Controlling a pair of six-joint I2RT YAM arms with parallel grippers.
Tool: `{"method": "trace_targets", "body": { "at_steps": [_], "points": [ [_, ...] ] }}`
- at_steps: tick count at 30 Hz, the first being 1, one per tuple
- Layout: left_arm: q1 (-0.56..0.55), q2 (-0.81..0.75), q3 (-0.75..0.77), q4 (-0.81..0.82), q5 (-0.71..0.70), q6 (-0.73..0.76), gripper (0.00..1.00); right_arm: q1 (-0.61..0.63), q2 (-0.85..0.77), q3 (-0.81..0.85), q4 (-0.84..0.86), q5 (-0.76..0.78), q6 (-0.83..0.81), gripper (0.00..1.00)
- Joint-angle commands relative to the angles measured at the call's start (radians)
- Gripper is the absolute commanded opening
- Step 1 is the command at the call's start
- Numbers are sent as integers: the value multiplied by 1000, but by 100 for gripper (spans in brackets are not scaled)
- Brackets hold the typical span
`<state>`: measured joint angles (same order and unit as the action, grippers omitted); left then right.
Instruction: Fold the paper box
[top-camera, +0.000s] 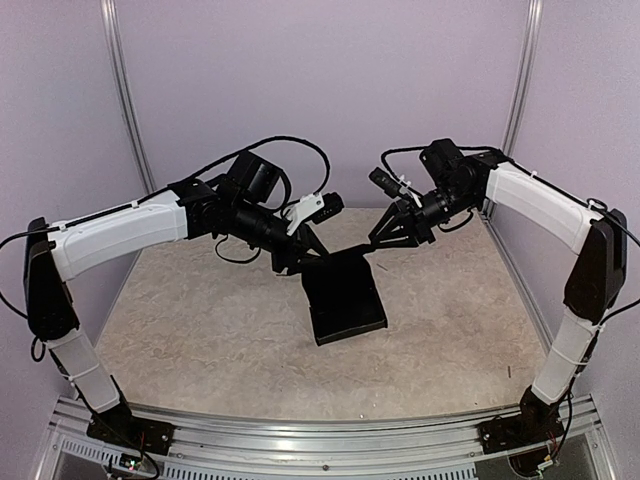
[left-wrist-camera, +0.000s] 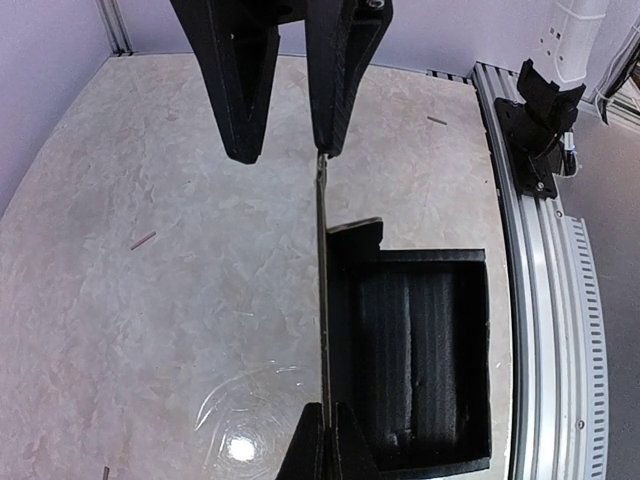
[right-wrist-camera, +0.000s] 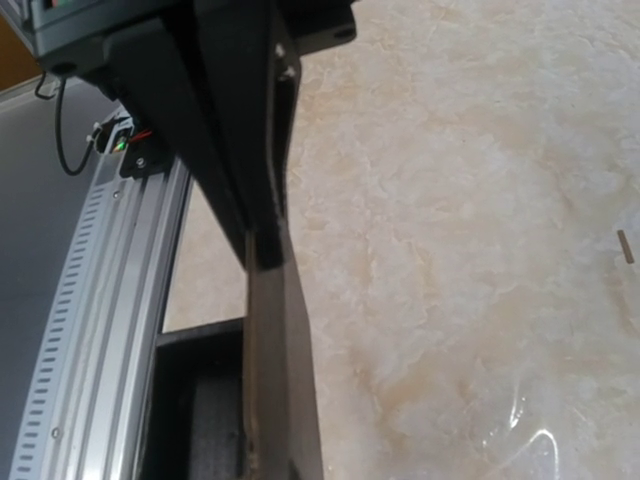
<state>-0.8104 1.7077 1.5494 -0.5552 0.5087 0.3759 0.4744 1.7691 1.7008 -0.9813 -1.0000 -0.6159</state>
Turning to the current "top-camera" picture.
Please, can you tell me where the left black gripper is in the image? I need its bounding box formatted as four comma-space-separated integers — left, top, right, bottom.
230, 198, 334, 274

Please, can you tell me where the front aluminium frame rail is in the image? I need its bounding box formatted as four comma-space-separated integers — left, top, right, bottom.
27, 396, 623, 479

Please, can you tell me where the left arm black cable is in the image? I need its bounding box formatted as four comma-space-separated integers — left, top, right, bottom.
139, 135, 332, 206

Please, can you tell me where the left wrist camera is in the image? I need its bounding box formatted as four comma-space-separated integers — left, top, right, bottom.
283, 192, 344, 236

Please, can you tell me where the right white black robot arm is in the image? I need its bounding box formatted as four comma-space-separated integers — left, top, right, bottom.
369, 138, 639, 444

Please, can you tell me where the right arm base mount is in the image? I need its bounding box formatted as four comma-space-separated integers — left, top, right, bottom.
477, 388, 564, 454

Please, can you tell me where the small circuit board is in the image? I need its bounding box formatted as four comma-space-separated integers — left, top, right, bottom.
105, 453, 153, 475

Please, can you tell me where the right vertical aluminium post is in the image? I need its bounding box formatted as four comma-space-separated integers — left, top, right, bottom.
502, 0, 544, 155

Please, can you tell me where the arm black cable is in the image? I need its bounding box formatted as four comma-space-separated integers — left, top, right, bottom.
139, 135, 332, 206
380, 145, 431, 174

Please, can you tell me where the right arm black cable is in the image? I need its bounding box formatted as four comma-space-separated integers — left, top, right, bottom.
380, 145, 431, 174

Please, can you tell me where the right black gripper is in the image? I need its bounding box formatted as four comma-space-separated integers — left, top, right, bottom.
370, 180, 480, 247

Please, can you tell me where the vertical aluminium post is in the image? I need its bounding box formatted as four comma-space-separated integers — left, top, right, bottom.
502, 0, 544, 155
100, 0, 156, 194

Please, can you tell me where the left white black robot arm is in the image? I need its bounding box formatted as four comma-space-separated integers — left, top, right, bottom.
1, 147, 328, 445

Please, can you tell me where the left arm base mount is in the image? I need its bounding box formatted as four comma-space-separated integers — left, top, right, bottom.
87, 403, 176, 455

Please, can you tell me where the left vertical aluminium post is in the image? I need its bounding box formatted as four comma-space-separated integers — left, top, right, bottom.
100, 0, 156, 194

